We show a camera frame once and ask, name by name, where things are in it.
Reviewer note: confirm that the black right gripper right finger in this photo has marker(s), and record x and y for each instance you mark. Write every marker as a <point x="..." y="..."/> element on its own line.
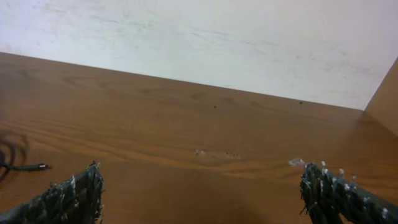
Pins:
<point x="329" y="198"/>

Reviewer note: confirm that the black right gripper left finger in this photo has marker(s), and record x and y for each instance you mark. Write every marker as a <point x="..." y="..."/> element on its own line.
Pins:
<point x="76" y="200"/>

